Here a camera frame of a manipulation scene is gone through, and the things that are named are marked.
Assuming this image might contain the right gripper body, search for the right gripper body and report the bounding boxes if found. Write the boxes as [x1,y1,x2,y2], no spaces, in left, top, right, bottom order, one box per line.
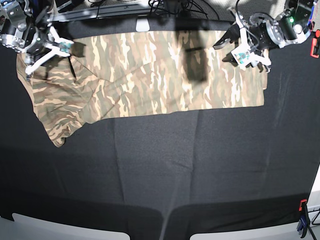
[24,24,74,81]

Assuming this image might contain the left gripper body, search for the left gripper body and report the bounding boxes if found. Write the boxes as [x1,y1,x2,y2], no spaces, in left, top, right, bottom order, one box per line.
[213,8,272,73]

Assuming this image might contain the camouflage t-shirt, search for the camouflage t-shirt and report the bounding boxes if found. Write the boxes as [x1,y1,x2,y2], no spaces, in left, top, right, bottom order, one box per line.
[16,30,268,147]

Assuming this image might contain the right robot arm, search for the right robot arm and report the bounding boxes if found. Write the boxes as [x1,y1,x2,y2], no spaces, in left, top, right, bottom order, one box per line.
[0,0,74,80]

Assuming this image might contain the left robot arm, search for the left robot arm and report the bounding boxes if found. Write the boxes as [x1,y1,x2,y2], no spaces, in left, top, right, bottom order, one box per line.
[213,0,318,73]

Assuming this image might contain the red clamp right rear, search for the red clamp right rear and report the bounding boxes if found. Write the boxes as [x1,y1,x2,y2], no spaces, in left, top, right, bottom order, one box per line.
[310,29,320,59]

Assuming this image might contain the white tab at rear edge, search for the white tab at rear edge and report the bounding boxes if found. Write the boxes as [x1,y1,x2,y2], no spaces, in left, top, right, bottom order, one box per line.
[135,18,151,32]

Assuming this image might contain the red blue clamp front right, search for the red blue clamp front right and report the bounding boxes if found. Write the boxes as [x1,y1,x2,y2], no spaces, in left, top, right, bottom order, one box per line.
[297,199,311,239]

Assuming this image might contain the black cables at rear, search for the black cables at rear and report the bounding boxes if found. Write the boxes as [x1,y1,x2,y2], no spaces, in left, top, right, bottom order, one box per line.
[87,0,221,20]

